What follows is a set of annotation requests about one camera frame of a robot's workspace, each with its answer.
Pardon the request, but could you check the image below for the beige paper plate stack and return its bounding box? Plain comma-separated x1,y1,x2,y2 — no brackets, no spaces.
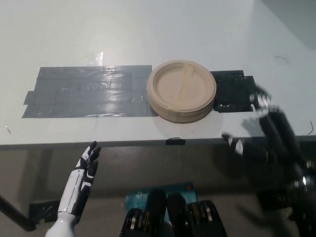
146,59,217,124

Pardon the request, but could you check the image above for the black diagonal bar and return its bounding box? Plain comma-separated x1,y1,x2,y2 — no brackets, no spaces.
0,194,35,232

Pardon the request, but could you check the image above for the teal cardboard box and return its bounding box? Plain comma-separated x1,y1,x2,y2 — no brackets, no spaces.
124,182,198,223

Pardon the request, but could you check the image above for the grey duct tape patch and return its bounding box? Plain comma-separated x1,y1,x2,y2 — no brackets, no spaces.
21,65,159,119

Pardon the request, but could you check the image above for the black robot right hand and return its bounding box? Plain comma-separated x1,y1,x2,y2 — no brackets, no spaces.
221,85,304,175

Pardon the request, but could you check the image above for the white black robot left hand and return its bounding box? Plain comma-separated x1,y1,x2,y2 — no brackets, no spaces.
57,141,102,217

